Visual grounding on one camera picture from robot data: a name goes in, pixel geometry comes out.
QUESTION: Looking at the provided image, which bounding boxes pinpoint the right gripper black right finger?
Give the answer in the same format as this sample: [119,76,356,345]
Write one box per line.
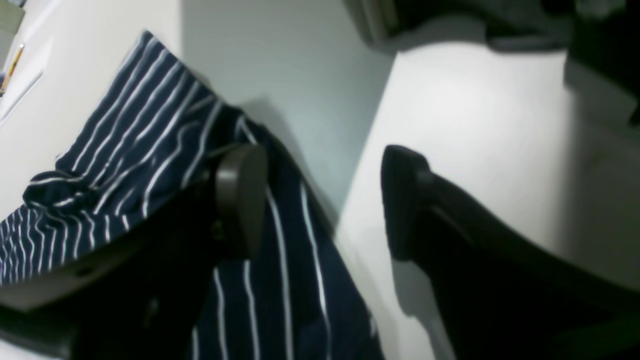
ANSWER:
[381,145,639,360]

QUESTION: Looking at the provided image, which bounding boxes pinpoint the tools at bottom edge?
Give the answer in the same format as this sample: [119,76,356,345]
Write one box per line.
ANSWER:
[0,43,25,98]

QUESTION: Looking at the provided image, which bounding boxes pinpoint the navy white striped T-shirt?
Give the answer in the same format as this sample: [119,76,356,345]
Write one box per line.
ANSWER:
[1,30,384,360]

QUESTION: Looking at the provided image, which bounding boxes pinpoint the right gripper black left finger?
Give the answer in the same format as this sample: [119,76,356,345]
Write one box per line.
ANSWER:
[1,144,268,360]

